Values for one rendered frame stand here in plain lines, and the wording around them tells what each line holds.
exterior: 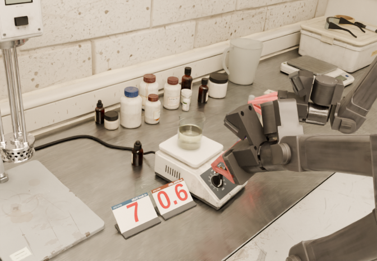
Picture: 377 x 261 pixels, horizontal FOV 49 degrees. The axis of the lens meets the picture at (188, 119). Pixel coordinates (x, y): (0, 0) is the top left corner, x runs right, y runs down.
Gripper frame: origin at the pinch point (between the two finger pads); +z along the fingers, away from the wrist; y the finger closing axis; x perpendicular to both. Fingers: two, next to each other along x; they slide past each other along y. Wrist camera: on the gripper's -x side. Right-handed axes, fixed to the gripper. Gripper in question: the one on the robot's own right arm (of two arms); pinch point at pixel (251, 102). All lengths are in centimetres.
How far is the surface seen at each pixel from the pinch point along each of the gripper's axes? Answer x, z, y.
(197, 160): 6.2, 9.9, 22.2
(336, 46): 6, -32, -82
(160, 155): 8.3, 19.4, 19.6
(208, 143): 6.2, 8.5, 13.7
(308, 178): 15.3, -18.2, 7.5
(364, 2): -7, -46, -120
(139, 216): 13.4, 19.0, 36.1
